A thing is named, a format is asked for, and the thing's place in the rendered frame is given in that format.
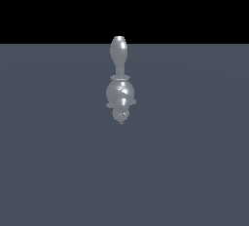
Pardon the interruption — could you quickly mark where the silver metal faucet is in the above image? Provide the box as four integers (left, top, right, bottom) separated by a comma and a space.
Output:
105, 35, 136, 126

